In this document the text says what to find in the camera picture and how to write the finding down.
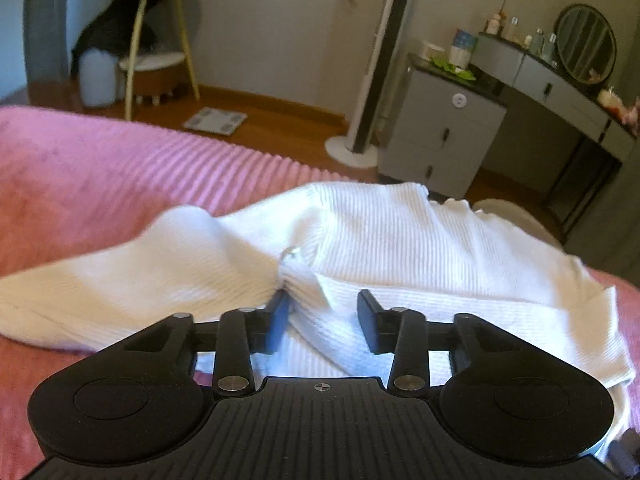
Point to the blue white canister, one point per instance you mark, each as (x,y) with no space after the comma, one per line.
(462,50)

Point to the green leaf-shaped tray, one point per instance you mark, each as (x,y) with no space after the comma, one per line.
(457,71)

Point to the brown capped cosmetic bottle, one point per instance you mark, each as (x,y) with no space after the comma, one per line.
(494,24)

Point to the grey drawer cabinet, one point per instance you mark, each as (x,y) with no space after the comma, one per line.
(440,125)

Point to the pink ribbed blanket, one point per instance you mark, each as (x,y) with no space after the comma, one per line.
(90,180)

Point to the pink plush toy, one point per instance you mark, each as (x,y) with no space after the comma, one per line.
(632,112)

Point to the white ribbed knit garment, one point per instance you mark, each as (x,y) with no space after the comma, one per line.
(415,255)

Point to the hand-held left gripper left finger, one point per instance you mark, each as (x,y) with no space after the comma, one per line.
(278,312)

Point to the round white brown stool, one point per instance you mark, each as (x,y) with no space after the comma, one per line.
(152,72)

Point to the white tower fan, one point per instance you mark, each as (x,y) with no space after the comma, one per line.
(372,85)

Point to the black garment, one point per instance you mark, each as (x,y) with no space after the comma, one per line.
(112,27)

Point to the white pink candle jar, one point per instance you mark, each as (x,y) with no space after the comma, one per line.
(610,99)

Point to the beige chair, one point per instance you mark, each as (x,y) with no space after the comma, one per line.
(525,220)

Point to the grey bathroom scale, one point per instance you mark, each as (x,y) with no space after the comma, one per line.
(215,121)

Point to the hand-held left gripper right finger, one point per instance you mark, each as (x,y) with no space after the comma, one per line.
(368,321)

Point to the grey trash bin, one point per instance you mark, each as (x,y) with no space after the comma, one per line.
(100,80)

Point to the round black-framed mirror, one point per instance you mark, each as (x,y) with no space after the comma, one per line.
(585,45)

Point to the small white cosmetic bottle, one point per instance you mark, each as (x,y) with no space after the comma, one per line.
(515,30)

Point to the grey vanity desk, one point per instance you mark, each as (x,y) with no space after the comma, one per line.
(560,90)

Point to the clear cosmetic bottle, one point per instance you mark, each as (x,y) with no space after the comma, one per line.
(549,49)
(536,42)

